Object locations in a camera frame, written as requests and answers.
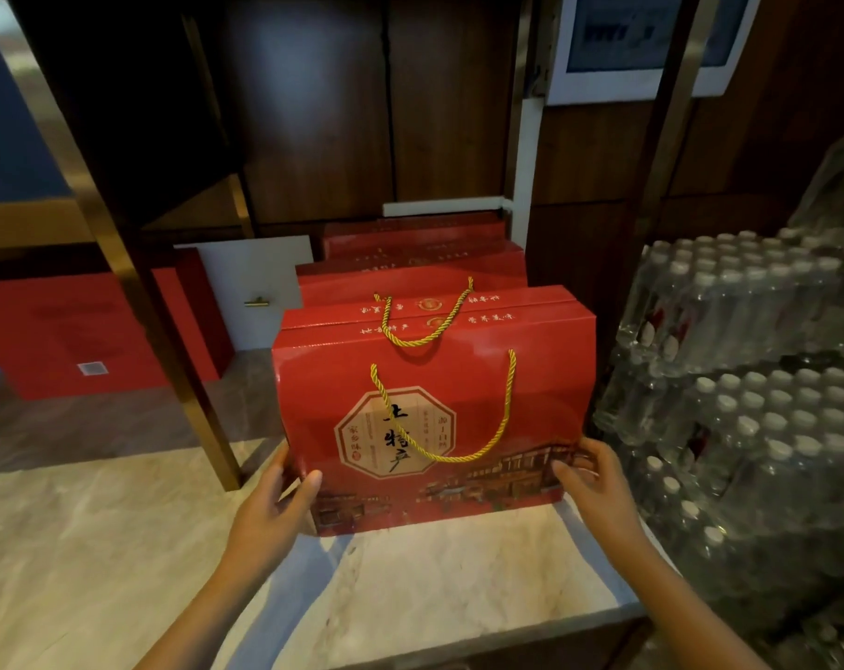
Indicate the person's left hand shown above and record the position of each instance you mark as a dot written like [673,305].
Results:
[265,526]

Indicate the person's right hand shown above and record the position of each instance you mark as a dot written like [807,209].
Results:
[607,505]

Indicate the person's left thumb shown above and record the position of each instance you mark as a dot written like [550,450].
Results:
[306,491]

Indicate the person's right thumb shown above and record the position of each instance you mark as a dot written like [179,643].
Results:
[568,477]

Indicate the red gift box octagon print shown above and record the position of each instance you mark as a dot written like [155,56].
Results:
[533,383]

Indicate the person's right forearm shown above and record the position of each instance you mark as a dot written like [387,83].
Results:
[680,614]

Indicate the person's left forearm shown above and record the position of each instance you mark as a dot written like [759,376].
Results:
[205,624]

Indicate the stack of bottled water packs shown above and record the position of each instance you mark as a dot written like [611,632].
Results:
[757,411]

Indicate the white cabinet door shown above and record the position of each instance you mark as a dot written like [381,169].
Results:
[261,279]

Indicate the red gift box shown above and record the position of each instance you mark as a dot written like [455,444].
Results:
[408,280]
[415,237]

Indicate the large red carton white label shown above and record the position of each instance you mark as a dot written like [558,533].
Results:
[79,334]

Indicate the dark wooden shelf panel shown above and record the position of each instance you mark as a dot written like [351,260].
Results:
[128,97]

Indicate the wide gold metal shelf post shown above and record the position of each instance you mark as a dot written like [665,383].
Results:
[149,313]

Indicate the thin gold metal shelf post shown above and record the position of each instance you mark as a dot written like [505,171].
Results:
[219,132]

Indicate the white framed wall board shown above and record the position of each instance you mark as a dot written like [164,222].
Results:
[624,76]

